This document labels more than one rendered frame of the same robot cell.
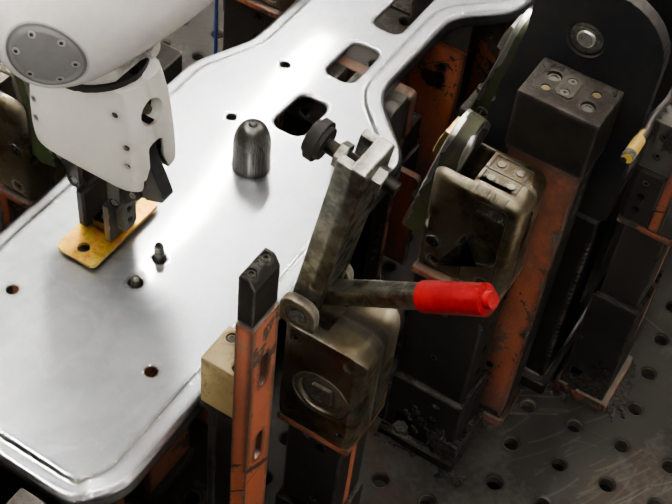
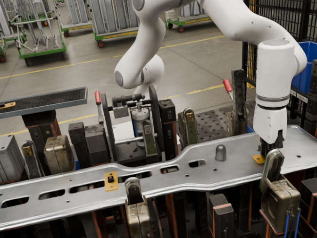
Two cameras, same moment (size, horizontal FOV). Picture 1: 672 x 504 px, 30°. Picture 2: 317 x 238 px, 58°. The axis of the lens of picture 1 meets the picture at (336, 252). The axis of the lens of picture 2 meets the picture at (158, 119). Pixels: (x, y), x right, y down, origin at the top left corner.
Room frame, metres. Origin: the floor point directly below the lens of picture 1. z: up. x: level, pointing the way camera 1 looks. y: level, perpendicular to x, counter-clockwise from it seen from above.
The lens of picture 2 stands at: (1.28, 0.57, 1.53)
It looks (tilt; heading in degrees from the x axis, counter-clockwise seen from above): 27 degrees down; 236
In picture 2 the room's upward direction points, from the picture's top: 7 degrees counter-clockwise
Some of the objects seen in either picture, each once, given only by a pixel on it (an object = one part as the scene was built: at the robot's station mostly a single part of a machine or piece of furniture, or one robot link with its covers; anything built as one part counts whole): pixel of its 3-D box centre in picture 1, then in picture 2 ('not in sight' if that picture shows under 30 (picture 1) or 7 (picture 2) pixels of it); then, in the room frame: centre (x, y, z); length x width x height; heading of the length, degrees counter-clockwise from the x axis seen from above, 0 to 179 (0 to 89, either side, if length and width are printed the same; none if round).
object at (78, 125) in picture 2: not in sight; (88, 171); (1.03, -0.31, 0.90); 0.05 x 0.05 x 0.40; 64
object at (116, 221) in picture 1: (131, 206); (263, 142); (0.63, 0.16, 1.04); 0.03 x 0.03 x 0.07; 64
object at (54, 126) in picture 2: not in sight; (53, 156); (1.09, -0.47, 0.92); 0.10 x 0.08 x 0.45; 154
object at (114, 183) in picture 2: not in sight; (111, 179); (1.04, -0.07, 1.01); 0.08 x 0.04 x 0.01; 63
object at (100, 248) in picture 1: (108, 221); (267, 156); (0.64, 0.18, 1.01); 0.08 x 0.04 x 0.01; 154
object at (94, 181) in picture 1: (80, 179); (272, 151); (0.65, 0.20, 1.04); 0.03 x 0.03 x 0.07; 64
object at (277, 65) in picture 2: not in sight; (275, 67); (0.64, 0.18, 1.28); 0.09 x 0.08 x 0.13; 2
